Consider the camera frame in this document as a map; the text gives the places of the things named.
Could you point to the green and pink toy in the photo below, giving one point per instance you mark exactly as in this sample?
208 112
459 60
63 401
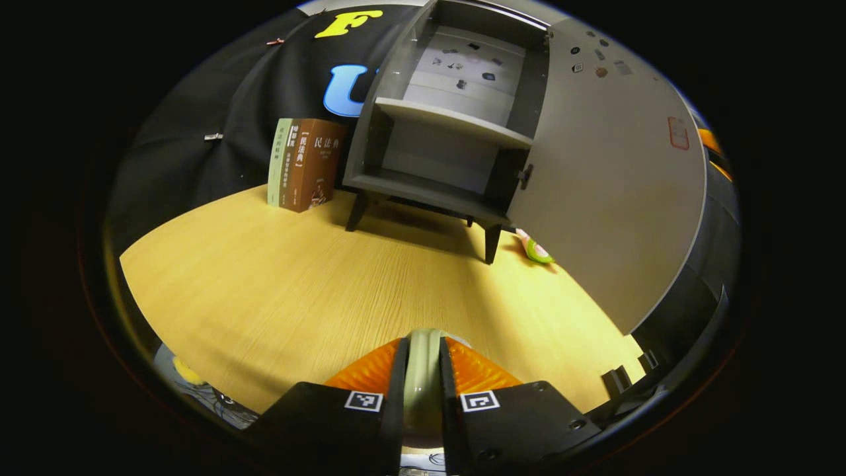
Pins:
535 250

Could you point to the grey cabinet door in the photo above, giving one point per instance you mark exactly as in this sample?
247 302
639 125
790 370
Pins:
608 165

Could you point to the brown and white book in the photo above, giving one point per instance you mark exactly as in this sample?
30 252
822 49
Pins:
291 173

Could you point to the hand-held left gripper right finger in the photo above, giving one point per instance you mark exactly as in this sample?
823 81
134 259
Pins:
451 430

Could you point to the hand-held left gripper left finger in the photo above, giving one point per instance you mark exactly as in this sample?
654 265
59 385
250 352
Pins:
394 423

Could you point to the black backdrop cloth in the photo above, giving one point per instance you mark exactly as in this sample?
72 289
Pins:
198 99

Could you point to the black table clamp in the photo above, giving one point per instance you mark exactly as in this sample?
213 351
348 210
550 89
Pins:
649 360
616 382

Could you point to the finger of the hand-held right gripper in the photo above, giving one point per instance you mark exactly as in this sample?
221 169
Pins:
710 141
722 172

